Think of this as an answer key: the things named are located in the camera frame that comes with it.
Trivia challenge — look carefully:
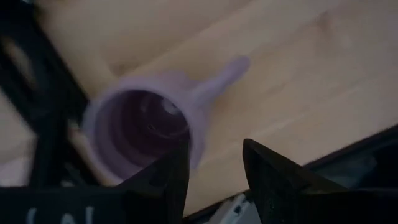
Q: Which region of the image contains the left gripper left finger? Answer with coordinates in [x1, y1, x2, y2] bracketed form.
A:
[118, 139, 191, 224]

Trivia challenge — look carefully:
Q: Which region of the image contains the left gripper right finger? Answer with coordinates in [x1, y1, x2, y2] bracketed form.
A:
[242, 138, 348, 224]

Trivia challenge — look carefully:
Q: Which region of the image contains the lilac mug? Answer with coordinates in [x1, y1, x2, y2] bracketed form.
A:
[81, 55, 252, 187]

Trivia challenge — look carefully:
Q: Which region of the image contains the white table edge plate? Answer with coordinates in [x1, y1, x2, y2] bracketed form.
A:
[205, 192, 261, 224]

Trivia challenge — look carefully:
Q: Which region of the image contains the black aluminium table frame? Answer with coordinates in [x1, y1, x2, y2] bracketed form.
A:
[0, 0, 398, 223]

